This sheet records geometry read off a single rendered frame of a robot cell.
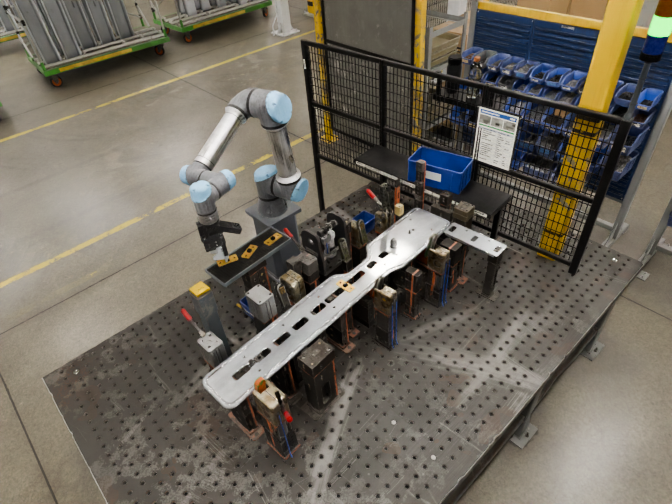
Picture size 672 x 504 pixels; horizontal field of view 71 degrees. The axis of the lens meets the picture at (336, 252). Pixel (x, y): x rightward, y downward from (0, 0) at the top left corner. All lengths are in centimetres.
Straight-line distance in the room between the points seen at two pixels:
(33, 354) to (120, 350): 138
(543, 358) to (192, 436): 152
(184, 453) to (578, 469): 192
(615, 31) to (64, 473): 332
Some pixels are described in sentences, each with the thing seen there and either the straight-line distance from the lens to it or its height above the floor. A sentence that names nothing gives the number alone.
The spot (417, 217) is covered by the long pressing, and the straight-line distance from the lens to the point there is 244.
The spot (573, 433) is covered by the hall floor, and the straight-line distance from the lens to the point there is 299.
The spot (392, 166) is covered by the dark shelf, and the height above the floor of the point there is 103.
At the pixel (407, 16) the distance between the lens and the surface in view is 404.
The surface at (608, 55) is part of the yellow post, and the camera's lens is 225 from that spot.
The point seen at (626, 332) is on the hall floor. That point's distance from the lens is 354.
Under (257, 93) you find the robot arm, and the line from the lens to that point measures 199.
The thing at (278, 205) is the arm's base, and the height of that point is 115.
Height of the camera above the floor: 248
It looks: 41 degrees down
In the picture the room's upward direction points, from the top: 5 degrees counter-clockwise
